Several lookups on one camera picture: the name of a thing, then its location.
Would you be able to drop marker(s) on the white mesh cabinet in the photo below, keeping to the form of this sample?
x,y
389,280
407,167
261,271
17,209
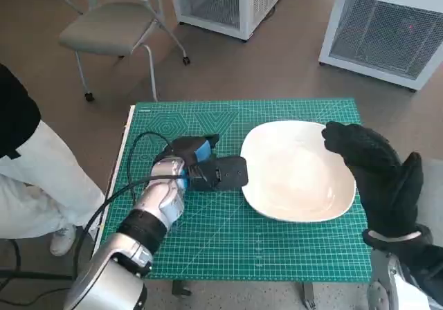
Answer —
x,y
221,2
377,33

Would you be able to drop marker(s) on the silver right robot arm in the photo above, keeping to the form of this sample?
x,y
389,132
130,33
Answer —
x,y
425,261

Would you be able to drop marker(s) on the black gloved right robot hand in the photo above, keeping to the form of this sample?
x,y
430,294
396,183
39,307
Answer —
x,y
377,175

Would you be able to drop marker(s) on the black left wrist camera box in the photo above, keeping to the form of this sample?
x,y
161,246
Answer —
x,y
225,175

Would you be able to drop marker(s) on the black metal table leg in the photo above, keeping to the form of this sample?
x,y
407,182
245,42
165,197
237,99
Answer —
x,y
180,287
308,296

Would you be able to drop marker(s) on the grey office chair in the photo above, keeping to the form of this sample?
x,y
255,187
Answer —
x,y
110,26

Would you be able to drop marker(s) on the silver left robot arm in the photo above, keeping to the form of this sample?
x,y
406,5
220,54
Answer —
x,y
159,199

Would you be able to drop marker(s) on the green cutting mat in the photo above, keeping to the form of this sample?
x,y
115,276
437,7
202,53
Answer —
x,y
242,244

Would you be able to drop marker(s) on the person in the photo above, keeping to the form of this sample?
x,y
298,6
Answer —
x,y
38,185

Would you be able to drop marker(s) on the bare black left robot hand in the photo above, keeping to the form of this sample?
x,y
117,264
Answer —
x,y
188,147

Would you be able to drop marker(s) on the white plate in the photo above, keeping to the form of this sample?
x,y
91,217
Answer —
x,y
297,171

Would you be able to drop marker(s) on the black metal floor bar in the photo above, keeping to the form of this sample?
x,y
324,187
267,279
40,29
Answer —
x,y
34,275

